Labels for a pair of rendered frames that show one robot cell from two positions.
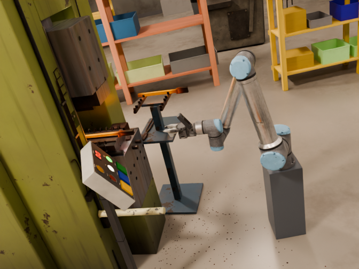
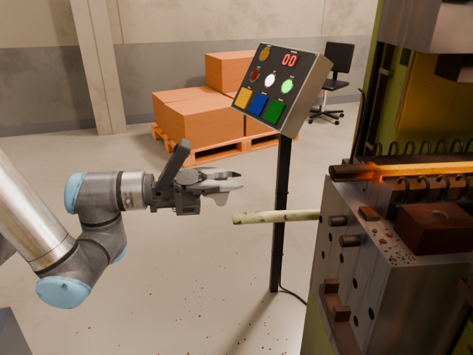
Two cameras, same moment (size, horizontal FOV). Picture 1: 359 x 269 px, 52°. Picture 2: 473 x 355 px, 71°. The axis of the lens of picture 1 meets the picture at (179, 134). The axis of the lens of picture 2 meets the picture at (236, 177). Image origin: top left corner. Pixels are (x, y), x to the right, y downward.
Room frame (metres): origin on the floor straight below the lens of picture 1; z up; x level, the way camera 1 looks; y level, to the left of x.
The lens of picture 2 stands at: (2.76, -0.16, 1.36)
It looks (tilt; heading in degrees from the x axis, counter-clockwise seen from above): 29 degrees down; 159
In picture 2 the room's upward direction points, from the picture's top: straight up
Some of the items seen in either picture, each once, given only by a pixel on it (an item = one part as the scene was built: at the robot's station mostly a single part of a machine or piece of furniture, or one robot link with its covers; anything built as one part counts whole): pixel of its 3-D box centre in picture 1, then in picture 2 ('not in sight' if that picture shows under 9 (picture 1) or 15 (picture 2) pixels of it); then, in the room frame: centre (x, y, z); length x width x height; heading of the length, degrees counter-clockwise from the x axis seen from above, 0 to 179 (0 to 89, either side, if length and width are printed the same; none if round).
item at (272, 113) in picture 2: (121, 168); (274, 112); (1.76, 0.37, 1.01); 0.07 x 0.05 x 0.07; 9
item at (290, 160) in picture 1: (280, 156); not in sight; (2.03, -0.63, 0.65); 0.19 x 0.19 x 0.10
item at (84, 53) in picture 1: (63, 57); not in sight; (2.31, 0.59, 1.56); 0.42 x 0.39 x 0.40; 74
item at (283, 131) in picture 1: (278, 139); not in sight; (2.02, -0.63, 0.79); 0.17 x 0.15 x 0.18; 151
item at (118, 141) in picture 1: (91, 143); (449, 177); (2.27, 0.61, 0.96); 0.42 x 0.20 x 0.09; 74
